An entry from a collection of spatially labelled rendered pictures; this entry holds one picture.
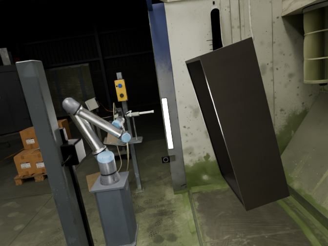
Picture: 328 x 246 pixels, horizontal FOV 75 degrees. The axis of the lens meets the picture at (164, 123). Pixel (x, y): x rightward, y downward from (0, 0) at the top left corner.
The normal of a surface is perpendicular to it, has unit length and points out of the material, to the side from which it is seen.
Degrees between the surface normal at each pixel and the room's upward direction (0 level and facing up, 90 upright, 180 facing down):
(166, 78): 90
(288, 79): 90
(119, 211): 90
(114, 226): 90
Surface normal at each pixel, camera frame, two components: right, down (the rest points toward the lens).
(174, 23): 0.02, 0.22
